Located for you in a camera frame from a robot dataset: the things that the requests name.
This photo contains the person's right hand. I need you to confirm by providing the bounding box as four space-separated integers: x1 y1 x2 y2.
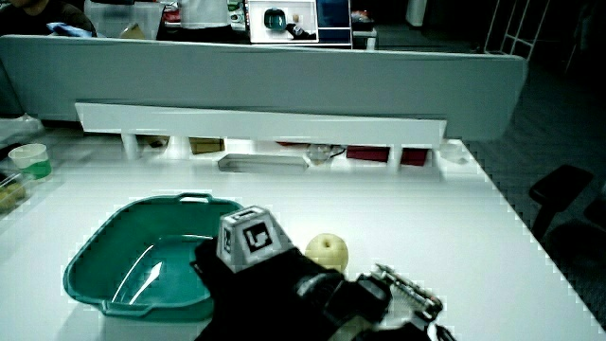
189 205 456 341

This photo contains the yellow apple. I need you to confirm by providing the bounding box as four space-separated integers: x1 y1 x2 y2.
304 232 350 275

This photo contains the white desk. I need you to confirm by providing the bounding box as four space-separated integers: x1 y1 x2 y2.
0 126 606 341

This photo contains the white desk shelf riser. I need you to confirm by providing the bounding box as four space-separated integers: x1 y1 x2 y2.
74 101 448 172

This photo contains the gray metal tray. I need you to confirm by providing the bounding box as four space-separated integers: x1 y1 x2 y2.
217 153 311 174

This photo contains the teal plastic basin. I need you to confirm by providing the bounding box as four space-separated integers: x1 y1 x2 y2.
62 191 245 322

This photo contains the brown cardboard box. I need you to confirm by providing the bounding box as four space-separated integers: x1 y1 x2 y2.
188 136 226 155

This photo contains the dark red box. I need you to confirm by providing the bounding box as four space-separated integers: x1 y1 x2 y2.
400 148 430 168
345 145 392 164

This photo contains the gray partition panel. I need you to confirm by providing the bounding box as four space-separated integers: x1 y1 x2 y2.
0 34 528 142

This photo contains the clear plastic cup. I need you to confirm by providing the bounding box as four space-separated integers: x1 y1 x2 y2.
438 140 469 165

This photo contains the white framed monitor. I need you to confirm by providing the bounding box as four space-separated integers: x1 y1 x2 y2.
246 0 320 45

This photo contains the green and white paper cup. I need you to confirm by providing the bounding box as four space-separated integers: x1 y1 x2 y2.
8 142 53 181

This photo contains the clear plastic food container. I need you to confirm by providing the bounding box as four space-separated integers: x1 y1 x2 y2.
0 170 28 215

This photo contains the black chair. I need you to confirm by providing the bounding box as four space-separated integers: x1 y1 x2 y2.
527 164 596 241

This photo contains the clear plastic storage box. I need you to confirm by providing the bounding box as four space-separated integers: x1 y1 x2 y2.
83 0 166 41

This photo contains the blue cloth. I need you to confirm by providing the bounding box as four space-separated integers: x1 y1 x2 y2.
45 21 94 39

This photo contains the white metal rack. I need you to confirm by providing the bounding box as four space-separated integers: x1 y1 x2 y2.
482 0 552 62

